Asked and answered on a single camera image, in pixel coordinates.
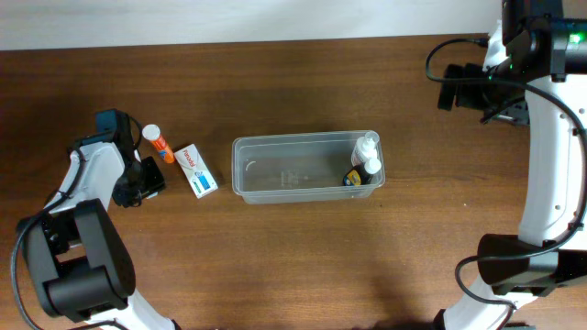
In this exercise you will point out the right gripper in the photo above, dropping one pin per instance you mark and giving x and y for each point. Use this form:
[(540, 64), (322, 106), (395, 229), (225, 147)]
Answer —
[(452, 87)]

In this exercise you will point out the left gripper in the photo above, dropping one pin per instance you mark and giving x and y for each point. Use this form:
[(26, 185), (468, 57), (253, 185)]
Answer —
[(149, 179)]

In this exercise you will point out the white spray bottle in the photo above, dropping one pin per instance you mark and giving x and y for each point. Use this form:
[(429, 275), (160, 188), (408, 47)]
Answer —
[(365, 148)]

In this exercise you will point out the dark bottle white cap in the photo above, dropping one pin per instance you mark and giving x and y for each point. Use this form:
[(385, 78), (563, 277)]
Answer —
[(361, 174)]

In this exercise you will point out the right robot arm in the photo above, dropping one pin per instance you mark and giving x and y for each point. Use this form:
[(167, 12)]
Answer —
[(534, 75)]

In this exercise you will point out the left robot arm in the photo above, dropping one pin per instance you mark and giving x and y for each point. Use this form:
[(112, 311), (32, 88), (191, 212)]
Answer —
[(78, 263)]

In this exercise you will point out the clear plastic container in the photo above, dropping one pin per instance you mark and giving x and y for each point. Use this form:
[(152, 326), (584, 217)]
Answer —
[(297, 168)]

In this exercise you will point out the orange effervescent tablet tube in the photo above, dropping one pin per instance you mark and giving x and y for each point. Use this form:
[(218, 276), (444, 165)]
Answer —
[(152, 133)]

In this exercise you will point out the white Panadol box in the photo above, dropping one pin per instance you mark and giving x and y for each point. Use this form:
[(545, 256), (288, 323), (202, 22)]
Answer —
[(195, 170)]

